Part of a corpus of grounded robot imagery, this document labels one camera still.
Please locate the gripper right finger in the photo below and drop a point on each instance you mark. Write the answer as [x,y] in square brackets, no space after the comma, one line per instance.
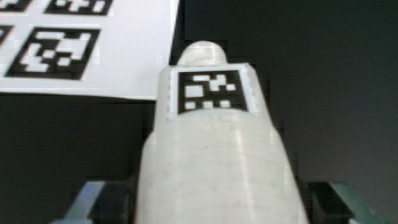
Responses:
[336,206]

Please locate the white marker sheet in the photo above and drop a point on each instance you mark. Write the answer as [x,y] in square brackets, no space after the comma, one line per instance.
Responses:
[85,47]

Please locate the white cylindrical table leg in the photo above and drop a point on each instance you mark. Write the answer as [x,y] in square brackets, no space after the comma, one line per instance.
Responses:
[215,173]

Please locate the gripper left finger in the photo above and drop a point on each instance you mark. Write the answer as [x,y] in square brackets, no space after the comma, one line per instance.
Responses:
[99,206]

